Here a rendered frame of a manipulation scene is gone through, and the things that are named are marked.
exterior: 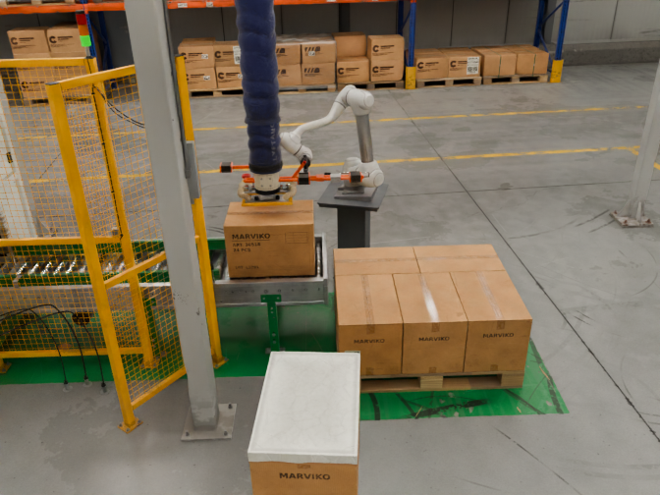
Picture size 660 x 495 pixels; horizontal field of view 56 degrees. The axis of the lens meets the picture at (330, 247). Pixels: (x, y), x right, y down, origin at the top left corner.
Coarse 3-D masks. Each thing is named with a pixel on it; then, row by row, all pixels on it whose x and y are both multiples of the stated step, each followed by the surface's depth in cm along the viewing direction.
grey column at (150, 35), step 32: (128, 0) 261; (160, 0) 272; (160, 32) 270; (160, 64) 274; (160, 96) 280; (160, 128) 287; (160, 160) 295; (160, 192) 302; (192, 224) 326; (192, 256) 324; (192, 288) 328; (192, 320) 338; (192, 352) 348; (192, 384) 359; (192, 416) 371; (224, 416) 386
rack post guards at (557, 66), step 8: (560, 64) 1116; (408, 72) 1094; (552, 72) 1125; (560, 72) 1123; (408, 80) 1100; (552, 80) 1129; (560, 80) 1131; (104, 88) 1056; (408, 88) 1108; (416, 88) 1110
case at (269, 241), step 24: (240, 216) 425; (264, 216) 424; (288, 216) 423; (312, 216) 422; (240, 240) 417; (264, 240) 417; (288, 240) 418; (312, 240) 418; (240, 264) 426; (264, 264) 426; (288, 264) 427; (312, 264) 427
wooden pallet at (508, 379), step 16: (336, 336) 440; (368, 384) 408; (384, 384) 408; (400, 384) 408; (416, 384) 407; (432, 384) 402; (448, 384) 407; (464, 384) 407; (480, 384) 406; (496, 384) 406; (512, 384) 404
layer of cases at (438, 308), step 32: (352, 256) 455; (384, 256) 454; (416, 256) 453; (448, 256) 452; (480, 256) 451; (352, 288) 416; (384, 288) 415; (416, 288) 414; (448, 288) 414; (480, 288) 413; (512, 288) 412; (352, 320) 383; (384, 320) 382; (416, 320) 381; (448, 320) 381; (480, 320) 380; (512, 320) 380; (352, 352) 388; (384, 352) 389; (416, 352) 390; (448, 352) 390; (480, 352) 391; (512, 352) 392
